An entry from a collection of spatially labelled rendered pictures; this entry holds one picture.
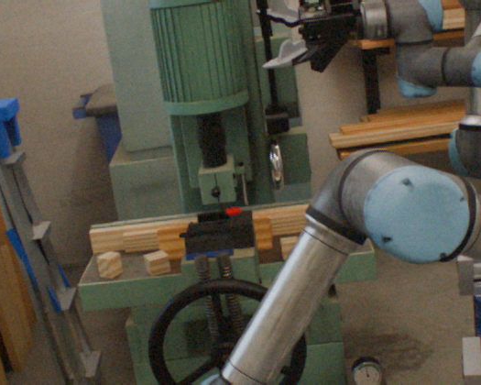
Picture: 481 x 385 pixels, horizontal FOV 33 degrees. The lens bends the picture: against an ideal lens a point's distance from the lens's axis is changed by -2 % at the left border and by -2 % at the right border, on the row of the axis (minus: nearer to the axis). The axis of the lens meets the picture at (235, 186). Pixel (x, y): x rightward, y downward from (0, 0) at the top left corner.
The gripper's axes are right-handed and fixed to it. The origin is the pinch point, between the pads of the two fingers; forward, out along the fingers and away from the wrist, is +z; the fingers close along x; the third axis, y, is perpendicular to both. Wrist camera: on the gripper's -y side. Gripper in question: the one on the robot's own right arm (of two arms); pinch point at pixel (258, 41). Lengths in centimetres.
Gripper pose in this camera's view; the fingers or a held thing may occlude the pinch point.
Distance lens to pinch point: 159.2
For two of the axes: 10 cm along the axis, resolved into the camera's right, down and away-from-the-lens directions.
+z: -9.9, 1.2, 0.6
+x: 0.6, 8.2, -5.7
